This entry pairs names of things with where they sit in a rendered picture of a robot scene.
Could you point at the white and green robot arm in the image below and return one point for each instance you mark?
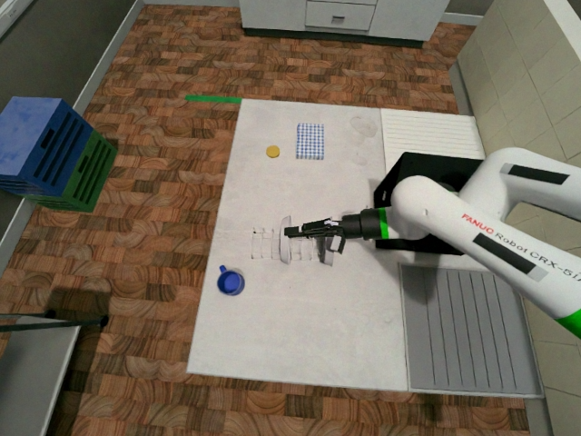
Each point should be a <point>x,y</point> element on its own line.
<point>548,277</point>

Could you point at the blue mug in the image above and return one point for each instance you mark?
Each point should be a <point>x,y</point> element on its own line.
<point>229,282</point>

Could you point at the blue and white checked towel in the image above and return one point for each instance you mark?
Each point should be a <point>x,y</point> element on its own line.
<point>310,142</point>

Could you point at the white ribbed draining mat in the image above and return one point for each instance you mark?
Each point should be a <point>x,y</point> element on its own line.
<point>429,133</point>

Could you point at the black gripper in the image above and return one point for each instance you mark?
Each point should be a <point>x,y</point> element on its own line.
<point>349,226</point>

